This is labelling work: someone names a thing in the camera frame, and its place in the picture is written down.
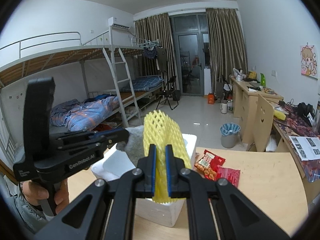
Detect grey cloth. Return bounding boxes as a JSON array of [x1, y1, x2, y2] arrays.
[[116, 125, 144, 166]]

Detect yellow foam fruit net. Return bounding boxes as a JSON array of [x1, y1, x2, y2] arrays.
[[143, 110, 191, 204]]

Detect grey jacket forearm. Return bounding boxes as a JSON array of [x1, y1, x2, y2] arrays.
[[13, 194, 49, 233]]

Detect person's left hand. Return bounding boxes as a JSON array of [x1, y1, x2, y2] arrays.
[[22, 178, 69, 214]]

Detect blue plaid quilt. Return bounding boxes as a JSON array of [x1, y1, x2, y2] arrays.
[[49, 95, 119, 132]]

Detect red orange snack bag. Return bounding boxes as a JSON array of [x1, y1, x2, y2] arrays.
[[194, 150, 226, 181]]

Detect white styrofoam box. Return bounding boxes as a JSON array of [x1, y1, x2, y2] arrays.
[[90, 132, 198, 228]]

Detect metal bunk bed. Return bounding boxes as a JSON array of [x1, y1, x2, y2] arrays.
[[1, 27, 162, 161]]

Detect white printed paper sheet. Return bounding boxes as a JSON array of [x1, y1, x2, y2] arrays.
[[289, 136, 320, 161]]

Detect wooden smiley chair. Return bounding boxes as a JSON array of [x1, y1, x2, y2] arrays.
[[247, 95, 274, 152]]

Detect wooden desk with cloth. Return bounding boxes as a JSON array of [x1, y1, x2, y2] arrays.
[[273, 101, 319, 203]]

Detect yellow corn toy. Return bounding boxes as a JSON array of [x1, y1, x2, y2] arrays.
[[273, 109, 286, 121]]

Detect white thermos jug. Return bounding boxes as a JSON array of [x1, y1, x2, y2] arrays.
[[220, 100, 228, 114]]

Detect orange bag on floor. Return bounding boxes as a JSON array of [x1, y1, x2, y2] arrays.
[[207, 93, 215, 105]]

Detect small wooden desk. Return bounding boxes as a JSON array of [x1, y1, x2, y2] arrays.
[[229, 76, 284, 144]]

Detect black headphones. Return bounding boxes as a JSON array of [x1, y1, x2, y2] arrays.
[[295, 102, 314, 124]]

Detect black folding chair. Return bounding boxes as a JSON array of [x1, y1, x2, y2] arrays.
[[156, 75, 181, 111]]

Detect white air conditioner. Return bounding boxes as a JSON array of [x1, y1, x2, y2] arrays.
[[108, 17, 130, 30]]

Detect brown curtain left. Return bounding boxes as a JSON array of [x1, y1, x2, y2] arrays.
[[135, 12, 177, 82]]

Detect brown curtain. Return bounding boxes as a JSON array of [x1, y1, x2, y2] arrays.
[[206, 8, 248, 94], [135, 12, 177, 82]]

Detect brown curtain right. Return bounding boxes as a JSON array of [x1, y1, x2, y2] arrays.
[[206, 8, 248, 94]]

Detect glass balcony door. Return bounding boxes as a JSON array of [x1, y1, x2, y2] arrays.
[[170, 13, 210, 96]]

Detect cartoon girl wall picture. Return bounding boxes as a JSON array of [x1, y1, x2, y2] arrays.
[[300, 43, 318, 79]]

